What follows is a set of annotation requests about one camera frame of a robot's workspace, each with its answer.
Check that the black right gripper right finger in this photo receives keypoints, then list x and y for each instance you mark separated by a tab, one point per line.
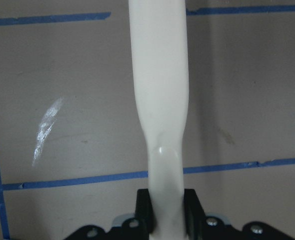
200	226

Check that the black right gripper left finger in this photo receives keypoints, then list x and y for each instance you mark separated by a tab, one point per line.
137	227

